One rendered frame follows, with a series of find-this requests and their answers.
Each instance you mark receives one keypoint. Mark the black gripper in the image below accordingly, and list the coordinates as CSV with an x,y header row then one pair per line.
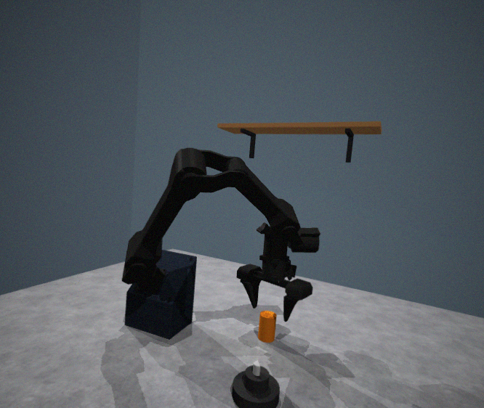
x,y
273,271

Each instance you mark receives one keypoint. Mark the dark grey round pedestal with silver shaft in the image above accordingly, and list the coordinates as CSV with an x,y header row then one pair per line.
x,y
255,388

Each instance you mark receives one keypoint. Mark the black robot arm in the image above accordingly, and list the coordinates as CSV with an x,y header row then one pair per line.
x,y
187,179

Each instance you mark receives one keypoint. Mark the orange knob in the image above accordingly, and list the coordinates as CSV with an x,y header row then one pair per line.
x,y
267,321

